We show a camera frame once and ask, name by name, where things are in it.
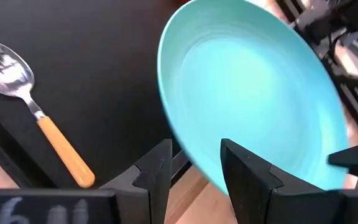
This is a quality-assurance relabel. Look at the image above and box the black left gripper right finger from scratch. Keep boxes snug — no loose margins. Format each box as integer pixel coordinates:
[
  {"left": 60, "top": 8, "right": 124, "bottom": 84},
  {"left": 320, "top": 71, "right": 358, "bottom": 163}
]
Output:
[{"left": 221, "top": 139, "right": 358, "bottom": 224}]

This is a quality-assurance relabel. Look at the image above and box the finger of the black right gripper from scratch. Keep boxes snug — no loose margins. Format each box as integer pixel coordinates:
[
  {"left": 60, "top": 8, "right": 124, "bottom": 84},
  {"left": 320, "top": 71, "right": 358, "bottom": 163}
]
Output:
[
  {"left": 327, "top": 139, "right": 358, "bottom": 187},
  {"left": 334, "top": 73, "right": 358, "bottom": 93}
]

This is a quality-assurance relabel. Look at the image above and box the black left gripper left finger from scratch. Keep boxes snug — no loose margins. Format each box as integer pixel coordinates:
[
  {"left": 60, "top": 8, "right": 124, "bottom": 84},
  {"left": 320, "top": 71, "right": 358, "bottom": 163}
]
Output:
[{"left": 0, "top": 139, "right": 173, "bottom": 224}]

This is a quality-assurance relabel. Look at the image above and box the turquoise round plate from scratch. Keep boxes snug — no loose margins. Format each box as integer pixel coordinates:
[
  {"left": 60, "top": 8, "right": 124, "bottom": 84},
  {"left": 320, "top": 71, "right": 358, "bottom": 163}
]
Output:
[{"left": 157, "top": 0, "right": 349, "bottom": 195}]

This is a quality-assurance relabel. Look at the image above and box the black plastic tray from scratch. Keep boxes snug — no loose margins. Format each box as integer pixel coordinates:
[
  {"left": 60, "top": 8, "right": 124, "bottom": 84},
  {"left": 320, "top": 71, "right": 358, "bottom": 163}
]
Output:
[{"left": 0, "top": 0, "right": 192, "bottom": 189}]

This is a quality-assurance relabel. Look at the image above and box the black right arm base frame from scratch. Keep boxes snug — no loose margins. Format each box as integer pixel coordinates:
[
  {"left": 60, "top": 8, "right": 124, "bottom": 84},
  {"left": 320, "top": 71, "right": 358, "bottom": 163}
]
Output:
[{"left": 275, "top": 0, "right": 358, "bottom": 141}]

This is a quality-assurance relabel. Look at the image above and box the metal spoon orange handle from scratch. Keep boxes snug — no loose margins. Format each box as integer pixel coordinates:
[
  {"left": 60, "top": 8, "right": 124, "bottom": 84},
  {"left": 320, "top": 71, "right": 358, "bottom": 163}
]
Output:
[{"left": 0, "top": 40, "right": 96, "bottom": 189}]

